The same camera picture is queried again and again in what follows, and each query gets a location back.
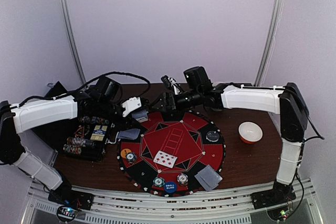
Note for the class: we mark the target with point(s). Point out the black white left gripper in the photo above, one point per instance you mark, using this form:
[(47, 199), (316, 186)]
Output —
[(115, 118)]

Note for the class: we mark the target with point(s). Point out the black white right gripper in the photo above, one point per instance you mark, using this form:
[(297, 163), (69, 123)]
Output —
[(168, 99)]

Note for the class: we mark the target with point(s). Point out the face down card seat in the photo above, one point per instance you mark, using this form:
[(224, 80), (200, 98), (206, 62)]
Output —
[(203, 182), (120, 135)]

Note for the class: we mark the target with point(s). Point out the blue backed card deck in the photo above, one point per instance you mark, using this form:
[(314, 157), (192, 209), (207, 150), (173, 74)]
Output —
[(140, 116)]

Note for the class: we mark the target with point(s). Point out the black dealer button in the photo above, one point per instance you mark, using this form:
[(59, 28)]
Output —
[(212, 136)]

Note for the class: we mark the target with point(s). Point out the orange big blind button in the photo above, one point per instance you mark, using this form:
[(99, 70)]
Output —
[(124, 152)]

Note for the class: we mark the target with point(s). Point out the mixed colour chip stack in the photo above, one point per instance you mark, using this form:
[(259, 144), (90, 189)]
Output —
[(131, 158)]

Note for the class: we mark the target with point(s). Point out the nine of diamonds card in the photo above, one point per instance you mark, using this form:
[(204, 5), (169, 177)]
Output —
[(164, 159)]

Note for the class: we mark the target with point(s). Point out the blue white 100 chip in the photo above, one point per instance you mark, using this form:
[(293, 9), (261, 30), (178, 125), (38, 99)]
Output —
[(182, 179)]

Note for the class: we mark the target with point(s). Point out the green blue 50 chip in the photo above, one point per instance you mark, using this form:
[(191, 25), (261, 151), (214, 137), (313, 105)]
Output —
[(158, 182)]

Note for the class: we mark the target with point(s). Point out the blue small blind button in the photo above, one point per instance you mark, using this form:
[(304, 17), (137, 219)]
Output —
[(170, 187)]

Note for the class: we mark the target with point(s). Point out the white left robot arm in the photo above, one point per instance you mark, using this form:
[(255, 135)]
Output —
[(45, 112)]

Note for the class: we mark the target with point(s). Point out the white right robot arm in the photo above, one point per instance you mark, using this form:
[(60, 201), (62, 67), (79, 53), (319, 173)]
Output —
[(281, 111)]

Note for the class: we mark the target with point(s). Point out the Texas Hold'em card box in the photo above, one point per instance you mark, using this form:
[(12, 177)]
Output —
[(99, 132)]

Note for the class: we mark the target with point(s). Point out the top multicolour chip row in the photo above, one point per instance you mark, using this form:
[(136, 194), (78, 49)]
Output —
[(93, 120)]

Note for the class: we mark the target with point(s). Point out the red triangle dice pack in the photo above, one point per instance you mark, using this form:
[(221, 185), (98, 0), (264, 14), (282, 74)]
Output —
[(81, 131)]

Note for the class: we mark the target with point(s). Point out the black poker chip case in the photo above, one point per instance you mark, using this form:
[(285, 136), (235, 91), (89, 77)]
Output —
[(85, 136)]

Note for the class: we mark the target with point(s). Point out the black 100 chip stack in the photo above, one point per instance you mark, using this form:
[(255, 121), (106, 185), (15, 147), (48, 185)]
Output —
[(80, 141)]

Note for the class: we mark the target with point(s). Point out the round red black poker mat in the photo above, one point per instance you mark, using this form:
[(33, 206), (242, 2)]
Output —
[(181, 134)]

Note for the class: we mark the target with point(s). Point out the white orange bowl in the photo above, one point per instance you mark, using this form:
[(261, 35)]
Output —
[(250, 133)]

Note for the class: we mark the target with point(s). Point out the chrome case handle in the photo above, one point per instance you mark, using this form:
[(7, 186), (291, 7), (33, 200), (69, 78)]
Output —
[(112, 134)]

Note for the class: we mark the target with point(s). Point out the right aluminium frame post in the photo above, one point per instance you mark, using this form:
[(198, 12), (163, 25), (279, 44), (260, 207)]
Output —
[(270, 42)]

